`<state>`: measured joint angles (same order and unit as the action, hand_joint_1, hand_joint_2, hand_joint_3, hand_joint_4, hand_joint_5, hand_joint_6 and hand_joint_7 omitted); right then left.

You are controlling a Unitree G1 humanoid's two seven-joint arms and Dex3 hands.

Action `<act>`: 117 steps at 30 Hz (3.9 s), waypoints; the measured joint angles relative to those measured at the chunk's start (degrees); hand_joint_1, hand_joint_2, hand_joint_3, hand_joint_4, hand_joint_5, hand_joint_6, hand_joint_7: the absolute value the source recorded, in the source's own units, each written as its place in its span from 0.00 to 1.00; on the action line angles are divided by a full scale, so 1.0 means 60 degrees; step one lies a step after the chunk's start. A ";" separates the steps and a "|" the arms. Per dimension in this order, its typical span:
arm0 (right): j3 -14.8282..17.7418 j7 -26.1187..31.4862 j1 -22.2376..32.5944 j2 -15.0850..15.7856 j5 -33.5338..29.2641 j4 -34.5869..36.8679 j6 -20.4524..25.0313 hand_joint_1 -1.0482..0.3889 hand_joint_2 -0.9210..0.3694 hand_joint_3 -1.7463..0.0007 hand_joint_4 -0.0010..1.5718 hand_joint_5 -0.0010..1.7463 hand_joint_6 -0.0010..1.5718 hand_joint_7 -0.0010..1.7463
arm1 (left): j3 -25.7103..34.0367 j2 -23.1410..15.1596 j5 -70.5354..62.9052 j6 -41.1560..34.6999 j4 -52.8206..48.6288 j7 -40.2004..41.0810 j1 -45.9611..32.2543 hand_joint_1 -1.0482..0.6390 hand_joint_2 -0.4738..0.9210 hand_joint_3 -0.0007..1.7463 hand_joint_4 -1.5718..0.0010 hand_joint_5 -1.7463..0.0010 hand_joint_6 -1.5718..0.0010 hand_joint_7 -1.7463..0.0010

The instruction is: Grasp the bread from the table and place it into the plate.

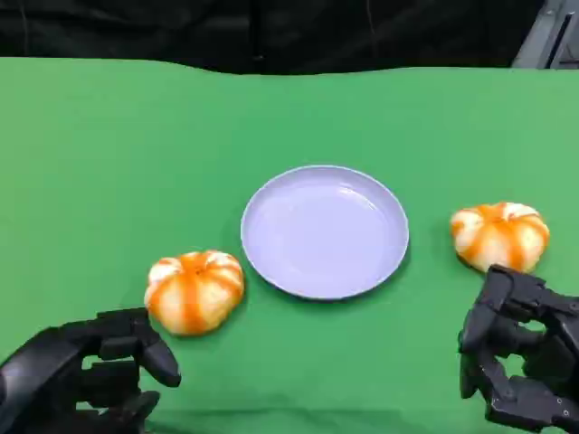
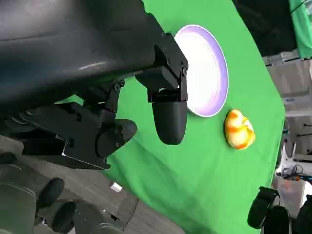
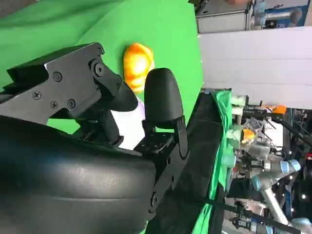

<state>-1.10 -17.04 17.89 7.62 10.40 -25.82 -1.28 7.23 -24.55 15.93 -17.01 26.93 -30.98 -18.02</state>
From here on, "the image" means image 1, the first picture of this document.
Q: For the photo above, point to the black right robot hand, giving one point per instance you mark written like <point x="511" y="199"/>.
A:
<point x="556" y="357"/>

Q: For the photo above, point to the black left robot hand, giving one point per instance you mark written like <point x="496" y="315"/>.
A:
<point x="54" y="361"/>

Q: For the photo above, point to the orange and white bread roll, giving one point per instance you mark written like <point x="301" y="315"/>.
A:
<point x="497" y="235"/>
<point x="194" y="294"/>

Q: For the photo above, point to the green table cloth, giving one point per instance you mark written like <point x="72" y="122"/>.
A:
<point x="135" y="158"/>

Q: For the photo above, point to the lilac plate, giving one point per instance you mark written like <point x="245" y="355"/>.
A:
<point x="323" y="235"/>

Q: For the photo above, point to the black backdrop curtain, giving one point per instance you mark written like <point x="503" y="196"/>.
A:
<point x="271" y="27"/>

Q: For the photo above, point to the grey metal frame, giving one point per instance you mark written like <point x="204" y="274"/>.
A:
<point x="561" y="36"/>

